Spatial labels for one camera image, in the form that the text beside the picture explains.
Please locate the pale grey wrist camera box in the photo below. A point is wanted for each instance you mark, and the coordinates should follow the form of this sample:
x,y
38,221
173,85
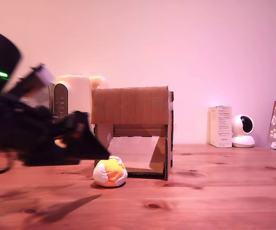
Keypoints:
x,y
41,76

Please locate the small white round camera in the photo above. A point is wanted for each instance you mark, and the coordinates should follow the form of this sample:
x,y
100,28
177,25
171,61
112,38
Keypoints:
x,y
242,140

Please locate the orange and white footbag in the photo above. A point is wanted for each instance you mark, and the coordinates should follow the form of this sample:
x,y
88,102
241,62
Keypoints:
x,y
109,172

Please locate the white printed carton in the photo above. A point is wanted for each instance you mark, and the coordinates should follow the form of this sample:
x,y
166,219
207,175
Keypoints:
x,y
220,127

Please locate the cardboard dice tower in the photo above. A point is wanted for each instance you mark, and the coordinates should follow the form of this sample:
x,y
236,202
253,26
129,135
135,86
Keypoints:
x,y
130,105

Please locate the cream electric kettle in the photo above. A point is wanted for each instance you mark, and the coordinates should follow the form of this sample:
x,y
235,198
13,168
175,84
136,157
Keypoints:
x,y
80,95

